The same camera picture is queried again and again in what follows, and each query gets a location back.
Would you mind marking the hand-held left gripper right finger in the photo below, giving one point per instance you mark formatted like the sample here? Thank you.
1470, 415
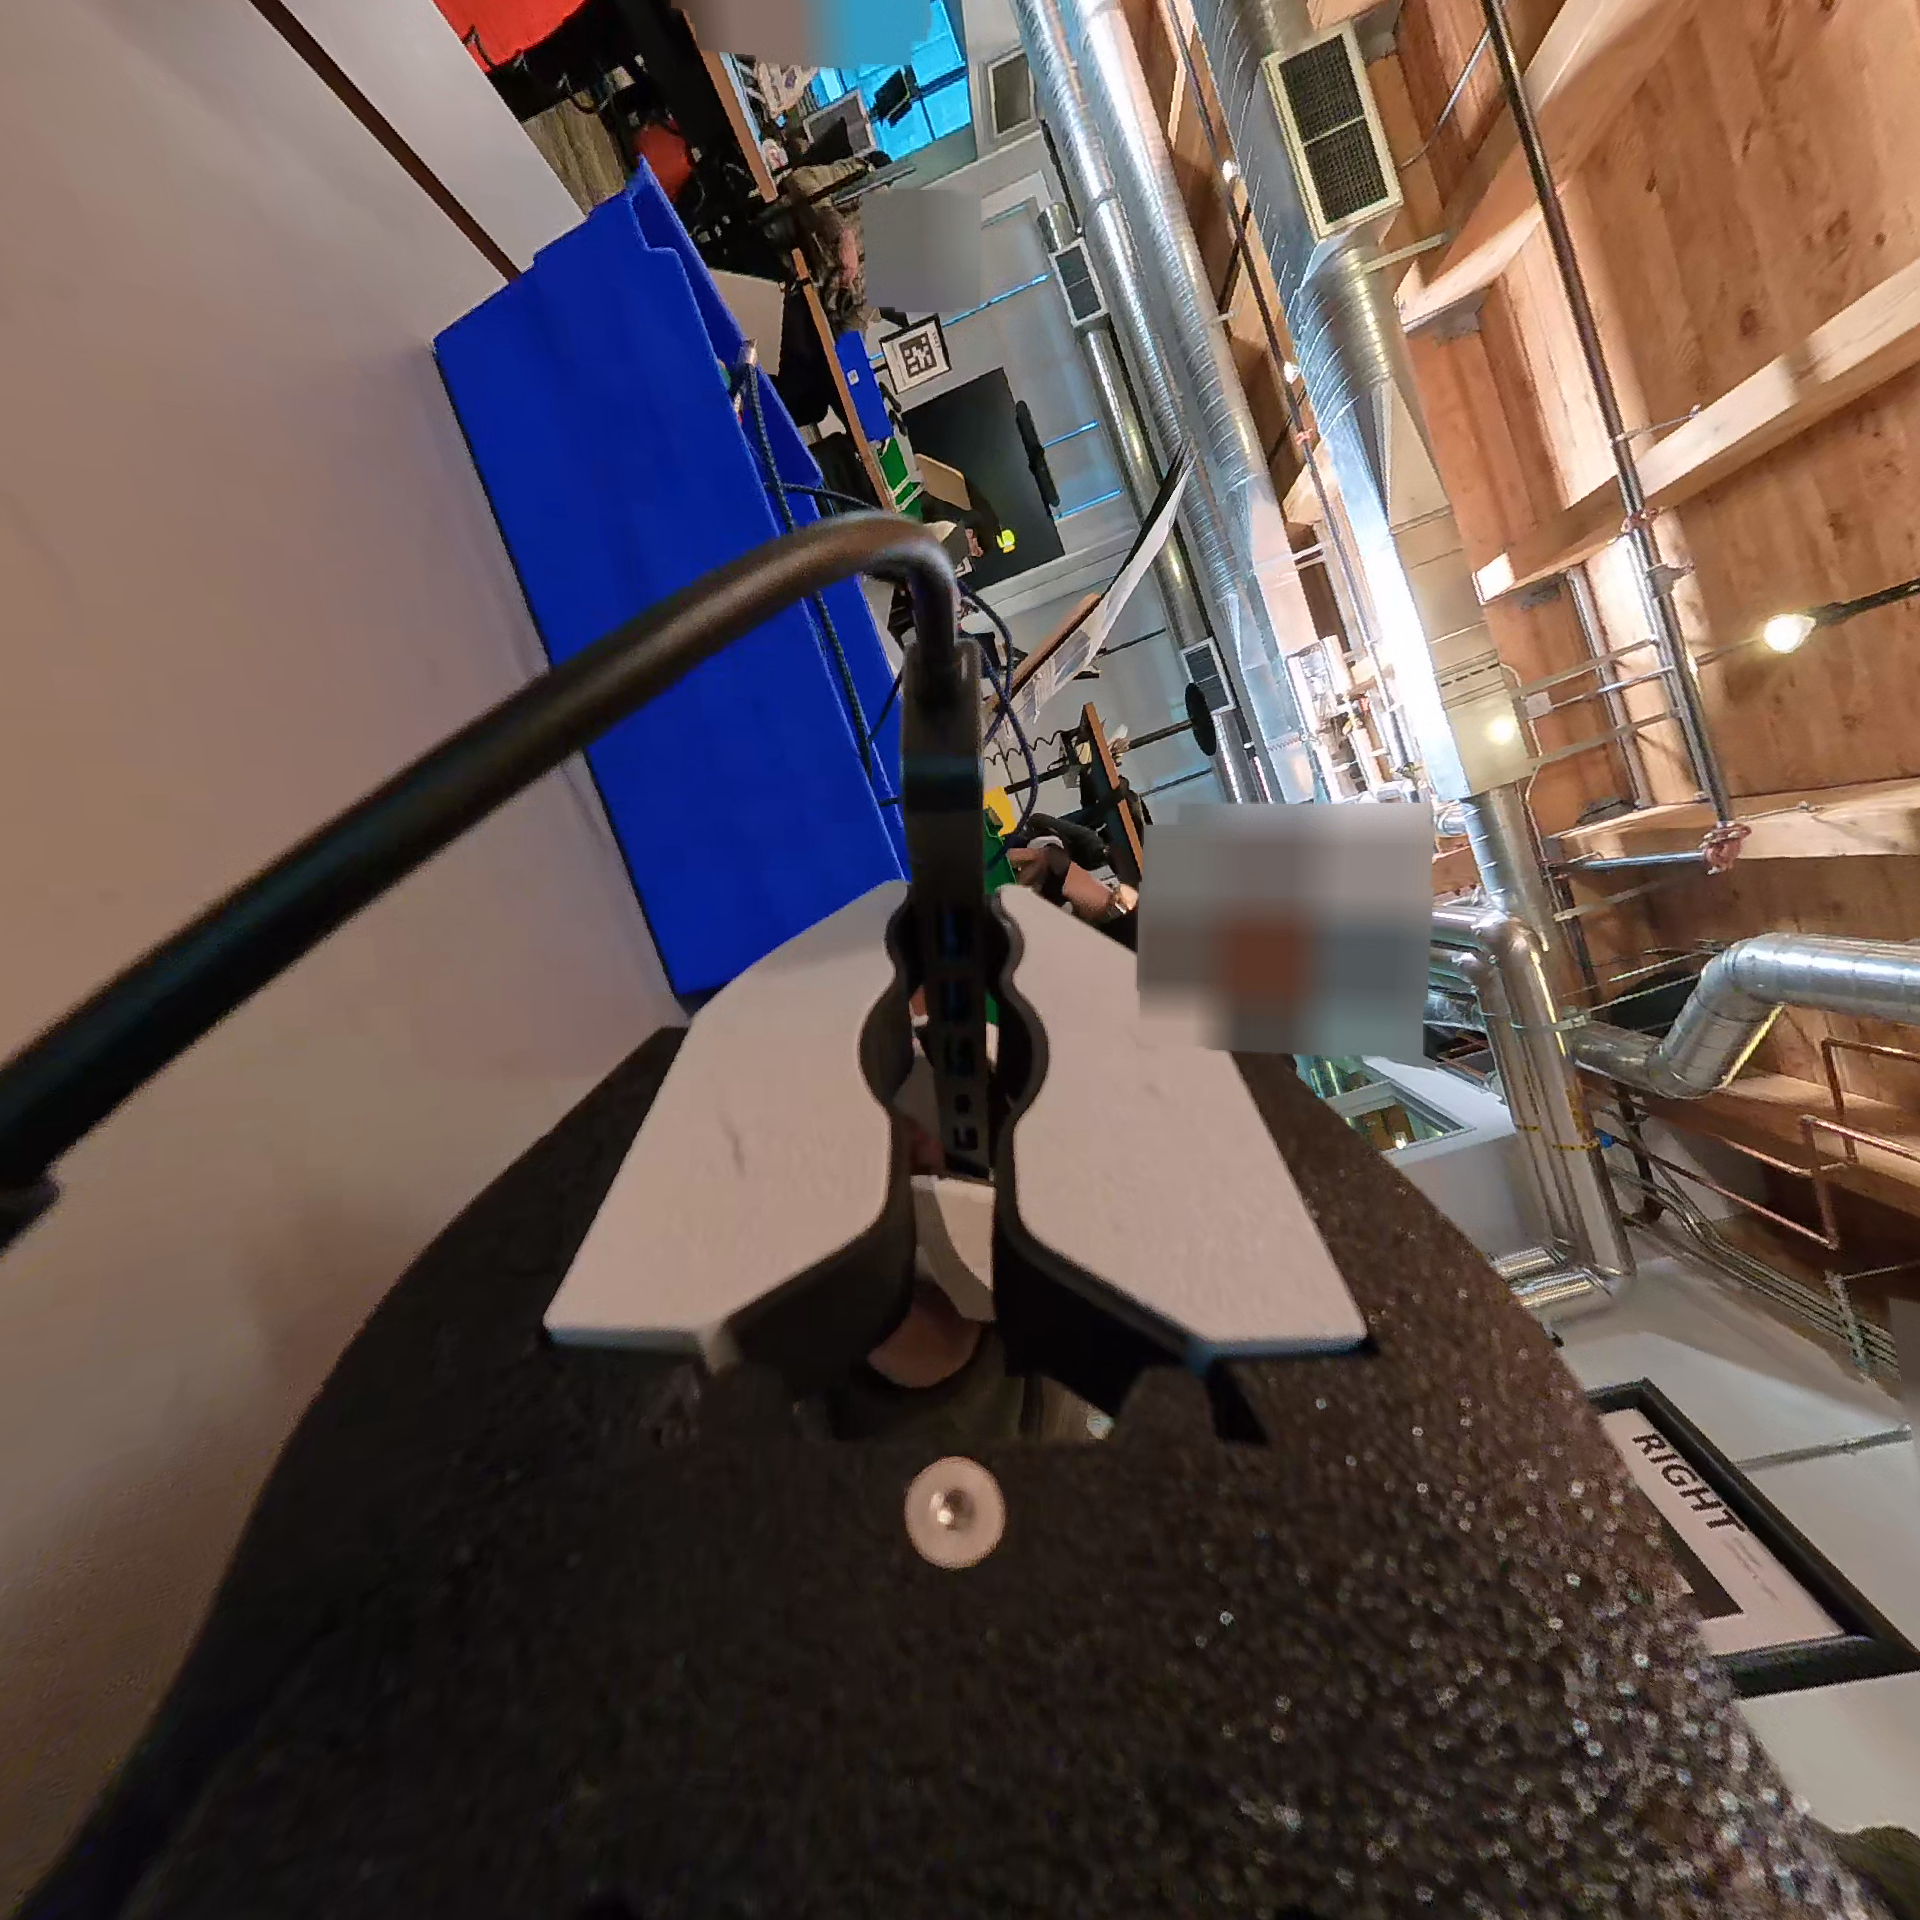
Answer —
1171, 1185

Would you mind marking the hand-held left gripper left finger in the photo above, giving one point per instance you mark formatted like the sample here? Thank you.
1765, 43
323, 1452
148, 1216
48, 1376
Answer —
750, 1154

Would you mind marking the grey usb hub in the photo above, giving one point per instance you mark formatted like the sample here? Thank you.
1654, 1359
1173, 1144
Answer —
949, 840

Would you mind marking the wooden background desk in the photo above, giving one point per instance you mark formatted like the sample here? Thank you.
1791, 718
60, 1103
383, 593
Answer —
750, 128

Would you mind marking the person's right hand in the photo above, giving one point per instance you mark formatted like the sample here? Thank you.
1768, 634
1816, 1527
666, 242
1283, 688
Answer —
917, 1340

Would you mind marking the silver bent pipe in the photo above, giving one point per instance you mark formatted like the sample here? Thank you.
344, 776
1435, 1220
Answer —
1757, 990

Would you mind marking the white hanging banner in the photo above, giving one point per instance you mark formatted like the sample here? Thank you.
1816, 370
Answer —
1125, 585

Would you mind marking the blue plastic bin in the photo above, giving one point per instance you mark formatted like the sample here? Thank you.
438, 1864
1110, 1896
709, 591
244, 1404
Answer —
645, 523

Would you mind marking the black computer monitor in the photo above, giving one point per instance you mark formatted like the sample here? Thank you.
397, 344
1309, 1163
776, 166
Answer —
974, 465

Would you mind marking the printed marker tag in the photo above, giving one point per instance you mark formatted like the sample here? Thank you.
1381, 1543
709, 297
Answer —
915, 355

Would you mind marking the ceiling spot lamp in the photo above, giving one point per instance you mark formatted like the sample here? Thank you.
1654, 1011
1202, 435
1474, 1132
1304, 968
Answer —
1786, 631

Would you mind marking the ceiling air vent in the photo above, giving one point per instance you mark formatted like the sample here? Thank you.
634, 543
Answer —
1335, 128

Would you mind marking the orange chair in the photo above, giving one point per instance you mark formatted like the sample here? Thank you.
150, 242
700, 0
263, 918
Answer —
503, 28

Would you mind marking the silver ventilation duct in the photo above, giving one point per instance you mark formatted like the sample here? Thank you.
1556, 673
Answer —
1202, 376

